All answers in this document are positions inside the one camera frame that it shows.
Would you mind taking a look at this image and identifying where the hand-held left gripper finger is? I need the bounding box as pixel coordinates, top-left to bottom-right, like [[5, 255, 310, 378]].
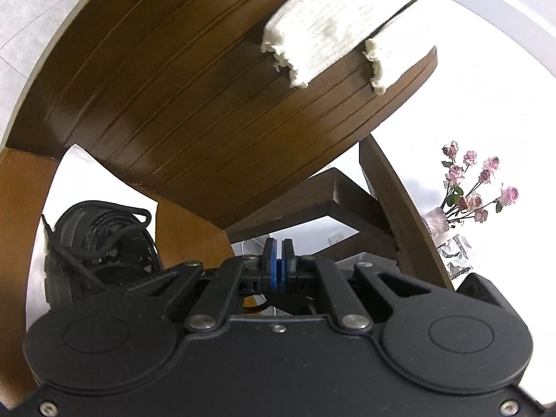
[[280, 238, 431, 333], [128, 238, 279, 333]]

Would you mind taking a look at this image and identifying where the black corded headset device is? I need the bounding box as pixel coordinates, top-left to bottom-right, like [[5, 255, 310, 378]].
[[43, 200, 163, 309]]

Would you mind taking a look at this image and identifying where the silver foil wrapped object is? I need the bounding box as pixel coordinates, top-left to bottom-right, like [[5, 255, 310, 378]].
[[436, 234, 474, 281]]

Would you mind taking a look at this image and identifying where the purple glass vase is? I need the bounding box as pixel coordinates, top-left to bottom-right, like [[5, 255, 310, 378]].
[[419, 207, 455, 244]]

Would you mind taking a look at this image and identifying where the dark wooden chair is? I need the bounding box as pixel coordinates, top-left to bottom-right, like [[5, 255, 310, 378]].
[[230, 134, 455, 289]]

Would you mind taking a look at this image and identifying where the pink rose bouquet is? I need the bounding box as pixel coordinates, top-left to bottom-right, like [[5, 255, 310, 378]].
[[441, 140, 520, 224]]

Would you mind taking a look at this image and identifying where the dark brown slatted board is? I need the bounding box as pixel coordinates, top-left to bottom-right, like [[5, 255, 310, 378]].
[[0, 0, 439, 231]]

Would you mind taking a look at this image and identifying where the white paper sheet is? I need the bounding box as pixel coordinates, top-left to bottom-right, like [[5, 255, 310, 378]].
[[26, 143, 159, 313]]

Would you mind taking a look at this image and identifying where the white fringed woven cloth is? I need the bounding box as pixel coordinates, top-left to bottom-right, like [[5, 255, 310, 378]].
[[261, 0, 436, 94]]

